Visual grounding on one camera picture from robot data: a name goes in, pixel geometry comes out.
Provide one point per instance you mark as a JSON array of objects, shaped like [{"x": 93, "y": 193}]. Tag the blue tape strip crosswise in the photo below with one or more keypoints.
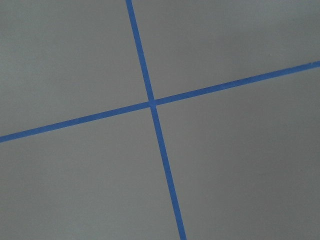
[{"x": 160, "y": 101}]

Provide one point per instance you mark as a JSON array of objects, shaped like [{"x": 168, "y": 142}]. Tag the blue tape strip lengthwise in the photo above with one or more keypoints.
[{"x": 156, "y": 121}]

